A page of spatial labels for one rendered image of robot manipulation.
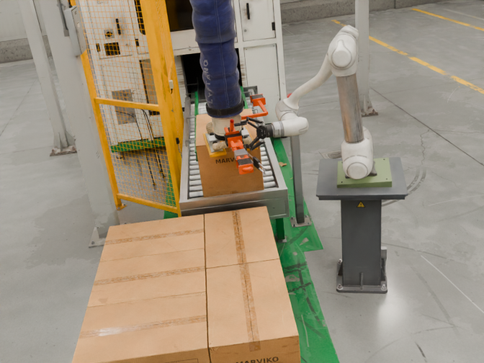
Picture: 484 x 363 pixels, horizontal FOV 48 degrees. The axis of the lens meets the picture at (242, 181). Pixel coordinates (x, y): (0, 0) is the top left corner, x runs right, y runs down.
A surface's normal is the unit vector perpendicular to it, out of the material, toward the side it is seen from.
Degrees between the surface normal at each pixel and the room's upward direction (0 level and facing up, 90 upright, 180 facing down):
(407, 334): 0
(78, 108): 90
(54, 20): 90
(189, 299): 0
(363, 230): 90
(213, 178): 90
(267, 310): 0
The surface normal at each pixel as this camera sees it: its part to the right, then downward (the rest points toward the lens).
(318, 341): -0.11, -0.89
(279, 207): 0.07, 0.43
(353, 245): -0.17, 0.45
